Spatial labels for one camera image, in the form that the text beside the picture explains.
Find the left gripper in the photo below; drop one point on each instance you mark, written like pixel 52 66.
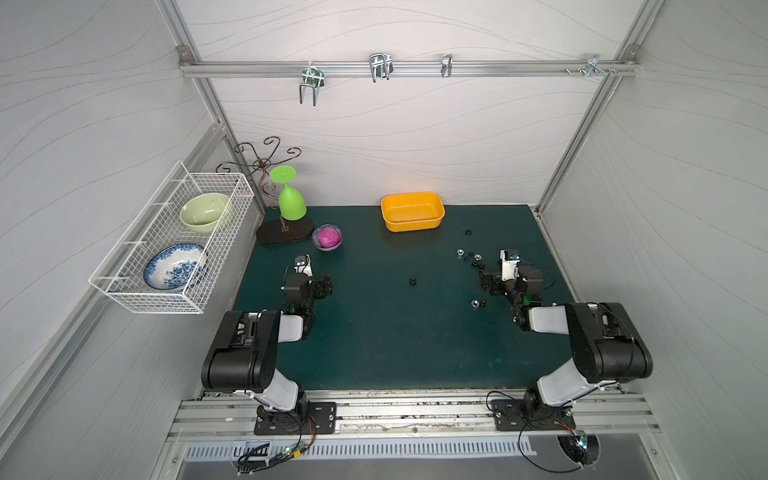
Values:
pixel 321 285

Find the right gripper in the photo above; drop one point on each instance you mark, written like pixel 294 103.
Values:
pixel 495 283

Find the yellow plastic storage box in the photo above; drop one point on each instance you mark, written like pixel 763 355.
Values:
pixel 412 211

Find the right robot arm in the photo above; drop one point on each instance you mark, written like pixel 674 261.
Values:
pixel 606 348

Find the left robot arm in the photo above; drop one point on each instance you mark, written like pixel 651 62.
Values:
pixel 242 358

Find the black nut cluster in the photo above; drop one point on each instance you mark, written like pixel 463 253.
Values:
pixel 475 259

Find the purple ball in bowl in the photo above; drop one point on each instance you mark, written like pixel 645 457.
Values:
pixel 327 237

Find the black metal cup stand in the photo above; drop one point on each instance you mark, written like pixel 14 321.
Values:
pixel 258 169

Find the green plastic goblet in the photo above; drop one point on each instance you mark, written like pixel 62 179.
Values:
pixel 290 202

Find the light green bowl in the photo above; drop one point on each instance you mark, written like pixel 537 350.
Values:
pixel 206 213

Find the blue white patterned bowl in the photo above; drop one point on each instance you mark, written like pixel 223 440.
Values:
pixel 175 267

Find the metal hook left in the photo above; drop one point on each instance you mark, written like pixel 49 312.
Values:
pixel 313 80

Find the metal hook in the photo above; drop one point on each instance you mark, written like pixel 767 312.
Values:
pixel 381 66
pixel 589 69
pixel 313 80

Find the metal hook right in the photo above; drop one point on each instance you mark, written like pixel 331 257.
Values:
pixel 589 69

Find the metal hook middle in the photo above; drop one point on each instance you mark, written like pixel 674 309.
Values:
pixel 381 66

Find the aluminium crossbar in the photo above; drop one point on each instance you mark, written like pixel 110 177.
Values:
pixel 402 69

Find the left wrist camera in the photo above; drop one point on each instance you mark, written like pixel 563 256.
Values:
pixel 303 265

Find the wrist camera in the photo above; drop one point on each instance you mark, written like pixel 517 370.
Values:
pixel 509 261
pixel 303 265

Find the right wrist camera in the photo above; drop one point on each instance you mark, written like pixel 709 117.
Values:
pixel 509 261

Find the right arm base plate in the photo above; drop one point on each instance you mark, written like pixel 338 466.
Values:
pixel 511 415

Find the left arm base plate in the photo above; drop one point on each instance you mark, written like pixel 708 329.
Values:
pixel 309 417

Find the white wire basket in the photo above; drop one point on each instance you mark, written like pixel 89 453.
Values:
pixel 120 275

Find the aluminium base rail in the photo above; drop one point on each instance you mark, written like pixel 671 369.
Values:
pixel 408 413

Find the white slotted cable duct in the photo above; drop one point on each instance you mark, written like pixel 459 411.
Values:
pixel 370 448

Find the metal bracket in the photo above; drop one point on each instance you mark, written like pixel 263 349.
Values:
pixel 446 66

